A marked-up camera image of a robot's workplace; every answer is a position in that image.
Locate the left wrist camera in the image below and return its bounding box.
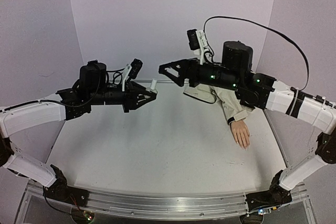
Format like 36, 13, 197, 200
121, 59, 143, 92

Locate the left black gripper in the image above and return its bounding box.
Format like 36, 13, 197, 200
90, 82, 158, 113

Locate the mannequin hand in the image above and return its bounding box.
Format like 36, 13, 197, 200
230, 120, 250, 150

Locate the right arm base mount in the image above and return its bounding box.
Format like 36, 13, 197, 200
246, 170, 292, 214

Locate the white nail polish bottle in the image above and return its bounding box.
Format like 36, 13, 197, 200
146, 79, 158, 93

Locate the aluminium front rail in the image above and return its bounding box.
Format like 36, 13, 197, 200
23, 186, 313, 224

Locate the beige jacket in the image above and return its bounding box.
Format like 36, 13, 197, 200
183, 84, 254, 125

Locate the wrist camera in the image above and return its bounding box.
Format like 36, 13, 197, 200
121, 59, 143, 92
187, 29, 214, 65

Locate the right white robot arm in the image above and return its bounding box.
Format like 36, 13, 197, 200
159, 41, 335, 191

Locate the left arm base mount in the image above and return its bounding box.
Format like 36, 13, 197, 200
43, 165, 89, 207

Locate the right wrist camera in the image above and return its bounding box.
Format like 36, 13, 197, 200
187, 29, 214, 65

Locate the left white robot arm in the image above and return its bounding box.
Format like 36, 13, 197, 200
1, 59, 157, 201

